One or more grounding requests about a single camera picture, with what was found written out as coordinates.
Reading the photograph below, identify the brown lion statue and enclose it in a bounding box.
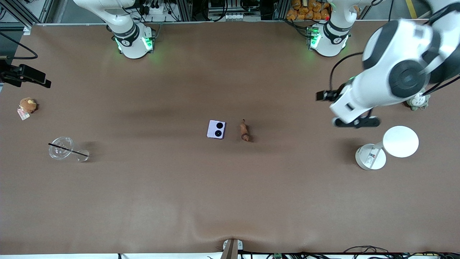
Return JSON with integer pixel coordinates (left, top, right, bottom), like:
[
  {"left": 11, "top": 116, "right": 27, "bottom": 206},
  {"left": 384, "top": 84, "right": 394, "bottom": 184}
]
[{"left": 239, "top": 119, "right": 251, "bottom": 142}]

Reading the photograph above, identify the lilac flip phone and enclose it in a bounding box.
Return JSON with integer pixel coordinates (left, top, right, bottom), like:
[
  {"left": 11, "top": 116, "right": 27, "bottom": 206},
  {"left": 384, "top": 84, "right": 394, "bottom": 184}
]
[{"left": 207, "top": 120, "right": 226, "bottom": 139}]

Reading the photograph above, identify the brown plush toy with tag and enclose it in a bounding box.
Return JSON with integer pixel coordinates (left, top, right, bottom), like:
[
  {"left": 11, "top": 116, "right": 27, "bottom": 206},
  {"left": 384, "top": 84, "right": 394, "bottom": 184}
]
[{"left": 17, "top": 97, "right": 38, "bottom": 121}]

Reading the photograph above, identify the white round desk lamp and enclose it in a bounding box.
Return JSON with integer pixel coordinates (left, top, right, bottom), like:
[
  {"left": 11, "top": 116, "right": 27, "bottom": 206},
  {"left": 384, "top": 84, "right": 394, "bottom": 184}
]
[{"left": 355, "top": 126, "right": 419, "bottom": 171}]

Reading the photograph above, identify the clear plastic cup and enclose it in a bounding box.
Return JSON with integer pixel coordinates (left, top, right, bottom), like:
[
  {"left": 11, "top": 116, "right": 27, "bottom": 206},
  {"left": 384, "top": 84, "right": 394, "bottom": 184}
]
[{"left": 49, "top": 136, "right": 89, "bottom": 162}]

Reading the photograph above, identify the grey green plush toy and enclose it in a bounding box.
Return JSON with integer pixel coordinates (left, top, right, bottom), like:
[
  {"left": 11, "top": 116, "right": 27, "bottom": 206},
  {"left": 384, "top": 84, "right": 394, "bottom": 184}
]
[{"left": 406, "top": 92, "right": 431, "bottom": 112}]

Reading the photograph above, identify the black straw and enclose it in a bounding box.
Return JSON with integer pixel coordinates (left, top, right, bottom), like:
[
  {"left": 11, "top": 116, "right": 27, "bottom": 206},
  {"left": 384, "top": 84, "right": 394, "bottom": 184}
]
[{"left": 48, "top": 143, "right": 89, "bottom": 157}]

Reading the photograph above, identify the orange plush toy pile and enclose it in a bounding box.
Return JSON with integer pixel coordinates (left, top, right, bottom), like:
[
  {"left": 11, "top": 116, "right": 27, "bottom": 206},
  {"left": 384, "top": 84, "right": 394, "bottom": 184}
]
[{"left": 286, "top": 0, "right": 332, "bottom": 21}]

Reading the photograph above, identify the white electronic device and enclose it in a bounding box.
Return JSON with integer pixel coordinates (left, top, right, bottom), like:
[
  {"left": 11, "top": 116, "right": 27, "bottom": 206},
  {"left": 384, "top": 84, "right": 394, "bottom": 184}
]
[{"left": 208, "top": 12, "right": 262, "bottom": 22}]

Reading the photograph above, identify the white power strip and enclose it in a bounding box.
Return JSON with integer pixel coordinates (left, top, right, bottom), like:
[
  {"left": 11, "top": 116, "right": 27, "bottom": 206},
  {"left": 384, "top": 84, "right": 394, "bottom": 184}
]
[{"left": 143, "top": 3, "right": 175, "bottom": 17}]

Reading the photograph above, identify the aluminium frame post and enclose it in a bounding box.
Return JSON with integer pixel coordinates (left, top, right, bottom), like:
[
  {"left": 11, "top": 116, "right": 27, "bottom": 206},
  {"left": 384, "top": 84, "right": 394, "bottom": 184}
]
[{"left": 0, "top": 0, "right": 55, "bottom": 28}]

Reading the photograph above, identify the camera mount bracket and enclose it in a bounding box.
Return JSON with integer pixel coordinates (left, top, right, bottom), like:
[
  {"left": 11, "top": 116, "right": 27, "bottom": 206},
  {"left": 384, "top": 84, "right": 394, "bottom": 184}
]
[{"left": 222, "top": 238, "right": 243, "bottom": 259}]

